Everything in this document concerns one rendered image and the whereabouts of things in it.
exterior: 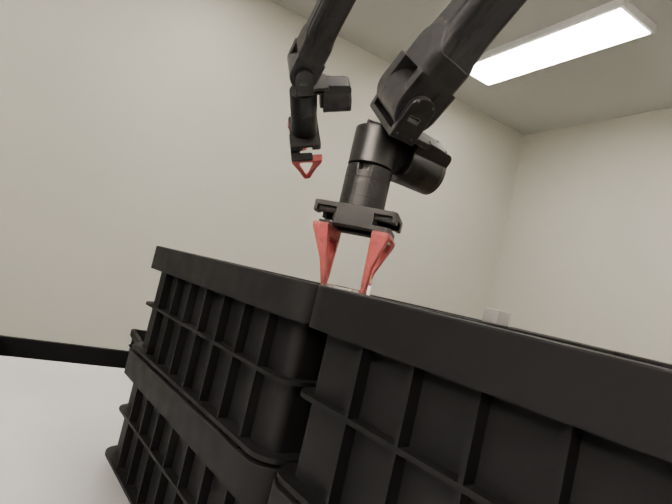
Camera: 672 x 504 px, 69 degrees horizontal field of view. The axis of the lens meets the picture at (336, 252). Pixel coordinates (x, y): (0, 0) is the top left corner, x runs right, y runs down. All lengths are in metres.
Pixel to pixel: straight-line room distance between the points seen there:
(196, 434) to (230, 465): 0.06
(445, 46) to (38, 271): 2.96
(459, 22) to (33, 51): 3.03
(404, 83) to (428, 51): 0.04
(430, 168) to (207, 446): 0.43
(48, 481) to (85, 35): 3.09
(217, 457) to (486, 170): 4.55
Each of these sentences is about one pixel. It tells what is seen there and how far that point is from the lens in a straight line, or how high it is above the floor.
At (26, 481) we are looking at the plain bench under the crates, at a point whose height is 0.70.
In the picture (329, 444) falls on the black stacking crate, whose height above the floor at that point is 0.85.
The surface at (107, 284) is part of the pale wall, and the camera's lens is 3.32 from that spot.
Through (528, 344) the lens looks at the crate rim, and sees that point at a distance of 0.18.
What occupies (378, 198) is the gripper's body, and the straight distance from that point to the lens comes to 0.59.
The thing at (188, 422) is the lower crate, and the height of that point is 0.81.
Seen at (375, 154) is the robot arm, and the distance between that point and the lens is 0.59.
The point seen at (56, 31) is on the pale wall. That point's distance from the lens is 3.46.
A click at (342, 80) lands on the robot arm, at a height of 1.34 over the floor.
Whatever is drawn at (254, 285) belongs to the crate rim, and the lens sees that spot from 0.33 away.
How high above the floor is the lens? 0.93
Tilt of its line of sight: 4 degrees up
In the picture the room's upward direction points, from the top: 13 degrees clockwise
